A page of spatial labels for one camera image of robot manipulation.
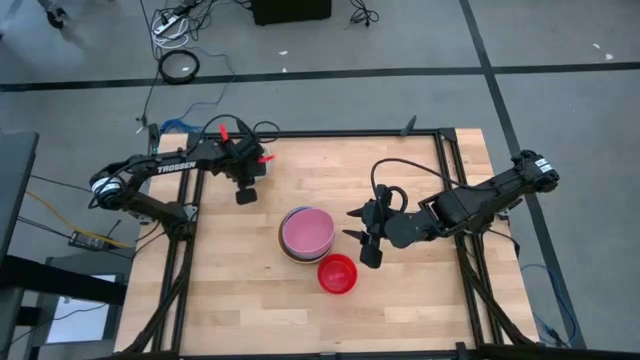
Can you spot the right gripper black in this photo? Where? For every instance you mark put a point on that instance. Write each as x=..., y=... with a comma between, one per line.
x=379, y=220

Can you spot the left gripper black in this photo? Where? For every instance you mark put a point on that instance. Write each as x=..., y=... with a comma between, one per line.
x=245, y=157

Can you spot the pink plastic bowl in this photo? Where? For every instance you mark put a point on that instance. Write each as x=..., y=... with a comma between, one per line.
x=308, y=232

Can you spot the red plastic bowl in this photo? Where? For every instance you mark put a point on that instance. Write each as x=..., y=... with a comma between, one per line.
x=337, y=273

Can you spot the large peach plastic bowl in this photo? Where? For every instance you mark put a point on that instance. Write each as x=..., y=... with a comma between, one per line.
x=303, y=260

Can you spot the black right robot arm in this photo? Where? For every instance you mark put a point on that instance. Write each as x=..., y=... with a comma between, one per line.
x=475, y=200

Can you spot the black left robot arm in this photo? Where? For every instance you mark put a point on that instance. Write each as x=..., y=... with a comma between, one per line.
x=175, y=166

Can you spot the red plastic clip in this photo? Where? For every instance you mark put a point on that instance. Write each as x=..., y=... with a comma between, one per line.
x=266, y=159
x=223, y=132

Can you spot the white power strip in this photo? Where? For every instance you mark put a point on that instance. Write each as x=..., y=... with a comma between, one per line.
x=167, y=25

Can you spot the black rectangular equipment box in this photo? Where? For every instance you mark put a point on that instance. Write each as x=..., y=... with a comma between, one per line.
x=290, y=10

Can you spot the small black floor device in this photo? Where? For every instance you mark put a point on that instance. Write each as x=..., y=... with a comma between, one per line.
x=87, y=241

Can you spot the black desk beam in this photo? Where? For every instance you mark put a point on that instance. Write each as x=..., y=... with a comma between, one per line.
x=60, y=282

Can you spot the grey side table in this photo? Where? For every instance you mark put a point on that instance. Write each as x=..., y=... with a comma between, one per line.
x=85, y=320

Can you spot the black desk top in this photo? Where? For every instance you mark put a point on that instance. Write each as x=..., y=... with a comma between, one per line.
x=15, y=190

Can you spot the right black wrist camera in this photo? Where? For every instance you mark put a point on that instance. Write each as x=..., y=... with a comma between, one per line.
x=371, y=256

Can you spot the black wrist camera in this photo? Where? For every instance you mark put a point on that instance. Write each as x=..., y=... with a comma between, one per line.
x=246, y=196
x=371, y=256

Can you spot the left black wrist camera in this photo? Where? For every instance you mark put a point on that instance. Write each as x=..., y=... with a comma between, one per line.
x=246, y=196

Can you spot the black aluminium table frame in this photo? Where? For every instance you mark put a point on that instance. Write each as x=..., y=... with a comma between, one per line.
x=350, y=133

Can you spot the black frame clamp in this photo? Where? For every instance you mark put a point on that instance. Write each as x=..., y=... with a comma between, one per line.
x=408, y=126

